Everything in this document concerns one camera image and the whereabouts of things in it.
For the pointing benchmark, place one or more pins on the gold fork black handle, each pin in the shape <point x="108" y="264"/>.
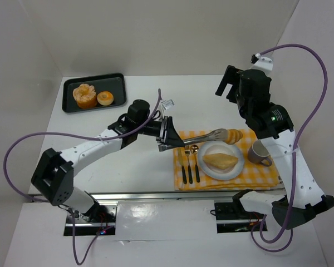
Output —
<point x="187" y="153"/>

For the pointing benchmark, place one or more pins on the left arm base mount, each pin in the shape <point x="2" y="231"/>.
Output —
<point x="103" y="223"/>

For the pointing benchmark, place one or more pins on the purple mug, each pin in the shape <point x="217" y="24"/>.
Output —
<point x="258" y="154"/>

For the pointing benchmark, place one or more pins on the gold spoon black handle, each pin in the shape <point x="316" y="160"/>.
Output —
<point x="194" y="151"/>

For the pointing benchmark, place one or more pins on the small oval bread roll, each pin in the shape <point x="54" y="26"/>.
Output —
<point x="233" y="136"/>

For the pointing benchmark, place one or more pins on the black baking tray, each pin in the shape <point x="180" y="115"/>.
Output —
<point x="114" y="83"/>

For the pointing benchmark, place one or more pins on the gold knife black handle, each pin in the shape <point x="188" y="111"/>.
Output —
<point x="180" y="158"/>

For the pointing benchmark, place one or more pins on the orange fluted cake bread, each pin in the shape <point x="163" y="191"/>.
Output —
<point x="85" y="96"/>

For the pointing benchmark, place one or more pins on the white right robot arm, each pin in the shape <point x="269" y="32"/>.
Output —
<point x="273" y="127"/>

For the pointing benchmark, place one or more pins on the yellow checkered cloth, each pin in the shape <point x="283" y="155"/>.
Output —
<point x="253" y="176"/>

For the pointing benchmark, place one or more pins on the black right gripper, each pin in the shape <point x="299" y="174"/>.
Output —
<point x="227" y="80"/>

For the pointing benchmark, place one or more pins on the aluminium rail front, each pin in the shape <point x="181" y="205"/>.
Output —
<point x="164" y="195"/>

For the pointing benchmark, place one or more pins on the round donut bread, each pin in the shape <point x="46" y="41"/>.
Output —
<point x="105" y="98"/>

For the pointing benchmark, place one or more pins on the long golden bread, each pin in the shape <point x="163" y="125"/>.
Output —
<point x="220" y="161"/>

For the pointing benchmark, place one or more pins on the white blue-rimmed plate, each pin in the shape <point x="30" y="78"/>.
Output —
<point x="213" y="147"/>

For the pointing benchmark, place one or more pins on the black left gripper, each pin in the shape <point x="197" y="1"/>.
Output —
<point x="164" y="130"/>

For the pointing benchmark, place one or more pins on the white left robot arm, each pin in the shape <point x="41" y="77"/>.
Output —
<point x="54" y="174"/>

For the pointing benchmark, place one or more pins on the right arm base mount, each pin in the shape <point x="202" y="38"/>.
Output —
<point x="231" y="220"/>

